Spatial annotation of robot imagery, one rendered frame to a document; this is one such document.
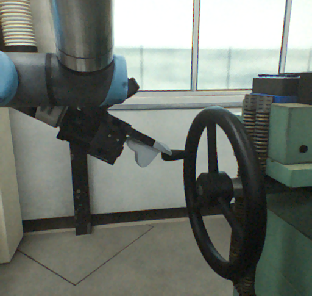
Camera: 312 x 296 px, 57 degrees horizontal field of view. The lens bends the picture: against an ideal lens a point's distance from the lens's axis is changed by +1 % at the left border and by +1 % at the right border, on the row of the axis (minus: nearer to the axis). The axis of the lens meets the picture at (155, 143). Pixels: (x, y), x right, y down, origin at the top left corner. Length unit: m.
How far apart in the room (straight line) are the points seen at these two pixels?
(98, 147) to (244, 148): 0.25
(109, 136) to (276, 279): 0.48
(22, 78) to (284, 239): 0.57
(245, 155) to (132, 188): 1.58
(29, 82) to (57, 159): 1.48
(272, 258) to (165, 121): 1.27
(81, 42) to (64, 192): 1.64
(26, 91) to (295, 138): 0.39
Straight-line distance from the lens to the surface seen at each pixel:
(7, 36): 1.68
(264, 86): 0.54
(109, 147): 0.52
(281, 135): 0.48
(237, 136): 0.41
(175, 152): 0.58
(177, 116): 1.86
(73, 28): 0.35
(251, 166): 0.39
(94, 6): 0.33
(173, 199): 2.02
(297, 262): 0.67
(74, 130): 0.53
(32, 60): 0.43
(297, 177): 0.48
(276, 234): 0.70
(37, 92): 0.42
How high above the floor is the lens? 1.01
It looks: 14 degrees down
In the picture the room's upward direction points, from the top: straight up
